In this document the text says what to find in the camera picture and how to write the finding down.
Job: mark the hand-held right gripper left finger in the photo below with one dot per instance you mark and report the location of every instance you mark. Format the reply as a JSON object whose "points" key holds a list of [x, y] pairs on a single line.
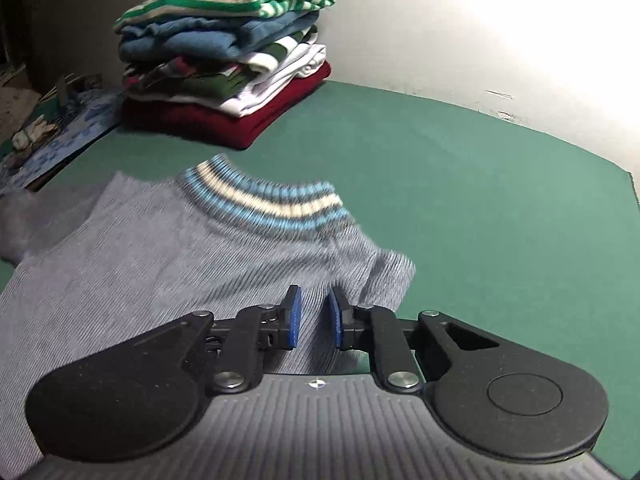
{"points": [[295, 317]]}

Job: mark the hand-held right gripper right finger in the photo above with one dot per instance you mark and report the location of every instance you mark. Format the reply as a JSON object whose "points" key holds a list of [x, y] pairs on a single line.
{"points": [[335, 317]]}

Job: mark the grey blue-striped knit sweater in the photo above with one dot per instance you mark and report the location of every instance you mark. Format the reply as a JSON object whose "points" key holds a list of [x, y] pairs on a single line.
{"points": [[160, 270]]}

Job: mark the stack of folded clothes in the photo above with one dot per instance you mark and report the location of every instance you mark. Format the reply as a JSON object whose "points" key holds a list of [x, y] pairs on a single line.
{"points": [[225, 60]]}

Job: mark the green table cloth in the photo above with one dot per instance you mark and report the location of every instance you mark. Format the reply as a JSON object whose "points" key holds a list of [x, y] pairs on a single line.
{"points": [[475, 200]]}

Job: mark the blue patterned cloth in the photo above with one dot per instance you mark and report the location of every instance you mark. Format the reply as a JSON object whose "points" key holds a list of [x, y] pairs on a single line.
{"points": [[75, 130]]}

